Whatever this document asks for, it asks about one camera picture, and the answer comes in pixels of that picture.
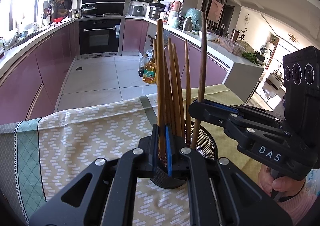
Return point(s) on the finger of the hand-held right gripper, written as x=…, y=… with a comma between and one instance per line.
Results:
x=212, y=116
x=222, y=106

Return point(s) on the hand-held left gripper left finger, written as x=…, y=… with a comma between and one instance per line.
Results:
x=153, y=151

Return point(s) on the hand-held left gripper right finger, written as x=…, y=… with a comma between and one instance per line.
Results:
x=170, y=151

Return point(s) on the black mesh utensil holder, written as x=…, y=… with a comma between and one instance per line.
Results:
x=162, y=181

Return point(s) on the person's right hand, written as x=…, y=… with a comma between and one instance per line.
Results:
x=275, y=187

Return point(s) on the pink base cabinets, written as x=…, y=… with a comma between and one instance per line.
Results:
x=30, y=78
x=215, y=71

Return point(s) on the green leafy vegetables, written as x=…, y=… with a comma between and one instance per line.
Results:
x=250, y=58

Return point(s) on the clear plastic container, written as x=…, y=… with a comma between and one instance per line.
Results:
x=232, y=45

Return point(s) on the patterned tablecloth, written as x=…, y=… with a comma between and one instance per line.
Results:
x=87, y=128

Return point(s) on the white bowl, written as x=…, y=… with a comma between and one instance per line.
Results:
x=211, y=35

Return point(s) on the yellow cooking oil bottle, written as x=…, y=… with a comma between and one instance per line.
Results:
x=149, y=73

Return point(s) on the round ceiling lamp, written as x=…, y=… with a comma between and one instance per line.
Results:
x=293, y=37

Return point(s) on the black wrist band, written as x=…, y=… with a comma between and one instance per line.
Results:
x=291, y=197

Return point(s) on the dark sauce bottle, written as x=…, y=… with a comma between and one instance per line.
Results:
x=143, y=66

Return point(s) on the steel thermos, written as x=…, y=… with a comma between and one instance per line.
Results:
x=187, y=24

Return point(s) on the kitchen knives rack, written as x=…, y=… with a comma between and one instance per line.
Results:
x=151, y=40

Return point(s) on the pink electric kettle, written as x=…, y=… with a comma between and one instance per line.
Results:
x=176, y=6

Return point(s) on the steel stock pot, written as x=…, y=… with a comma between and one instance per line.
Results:
x=156, y=13

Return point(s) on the built-in black oven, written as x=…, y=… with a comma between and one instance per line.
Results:
x=100, y=37

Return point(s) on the wok with lid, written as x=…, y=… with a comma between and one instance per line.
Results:
x=89, y=10

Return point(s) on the black range hood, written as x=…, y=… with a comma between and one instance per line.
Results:
x=103, y=4

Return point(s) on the red bowl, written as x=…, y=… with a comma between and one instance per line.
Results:
x=57, y=19

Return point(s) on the hanging frying pan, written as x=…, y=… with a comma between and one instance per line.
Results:
x=67, y=3

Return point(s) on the round wall decoration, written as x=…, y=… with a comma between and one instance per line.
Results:
x=246, y=19

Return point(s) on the framed wall picture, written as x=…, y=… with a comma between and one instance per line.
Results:
x=216, y=11

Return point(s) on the wall utensil rack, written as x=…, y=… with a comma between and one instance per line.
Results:
x=58, y=0

